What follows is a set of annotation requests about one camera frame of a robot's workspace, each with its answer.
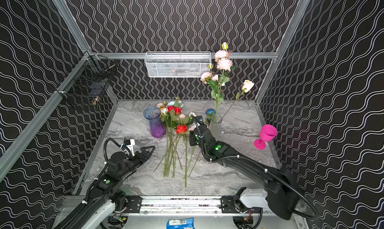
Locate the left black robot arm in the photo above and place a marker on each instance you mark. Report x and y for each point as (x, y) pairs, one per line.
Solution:
(104, 195)

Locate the cream rose flower stem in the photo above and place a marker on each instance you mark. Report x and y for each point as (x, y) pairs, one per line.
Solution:
(247, 87)

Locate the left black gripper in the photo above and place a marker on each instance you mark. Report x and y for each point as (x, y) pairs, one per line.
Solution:
(140, 154)

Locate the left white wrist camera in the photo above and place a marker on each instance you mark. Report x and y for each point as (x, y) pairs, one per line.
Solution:
(128, 147)

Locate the red rose lower stem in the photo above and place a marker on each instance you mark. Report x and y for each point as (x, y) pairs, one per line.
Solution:
(183, 145)

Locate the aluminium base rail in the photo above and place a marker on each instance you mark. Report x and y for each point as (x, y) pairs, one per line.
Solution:
(249, 201)

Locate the pink double flower stem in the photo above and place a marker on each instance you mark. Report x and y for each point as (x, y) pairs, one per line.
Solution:
(210, 79)

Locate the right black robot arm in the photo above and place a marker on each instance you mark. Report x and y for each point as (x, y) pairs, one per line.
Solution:
(283, 196)

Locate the blue snack packet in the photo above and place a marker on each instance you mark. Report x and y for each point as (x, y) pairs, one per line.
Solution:
(180, 223)

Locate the black wire basket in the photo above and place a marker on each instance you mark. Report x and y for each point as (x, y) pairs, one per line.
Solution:
(88, 90)

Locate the pink peony flower stem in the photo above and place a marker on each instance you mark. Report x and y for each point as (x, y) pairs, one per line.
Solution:
(224, 66)

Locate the white wire mesh basket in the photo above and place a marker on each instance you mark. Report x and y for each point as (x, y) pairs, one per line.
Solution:
(177, 64)

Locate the purple blue glass vase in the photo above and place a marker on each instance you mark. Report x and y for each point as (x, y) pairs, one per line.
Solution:
(157, 127)

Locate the magenta plastic goblet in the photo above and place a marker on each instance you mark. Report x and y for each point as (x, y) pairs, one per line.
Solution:
(267, 134)

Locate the red roses bunch stem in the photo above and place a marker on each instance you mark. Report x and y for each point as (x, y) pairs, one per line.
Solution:
(176, 123)

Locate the blue rose flower stem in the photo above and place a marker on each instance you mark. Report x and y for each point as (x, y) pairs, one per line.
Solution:
(210, 113)

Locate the frosted clear glass vase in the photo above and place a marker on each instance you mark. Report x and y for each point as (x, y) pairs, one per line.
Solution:
(215, 126)

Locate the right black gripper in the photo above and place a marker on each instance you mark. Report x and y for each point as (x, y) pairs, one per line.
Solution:
(197, 133)

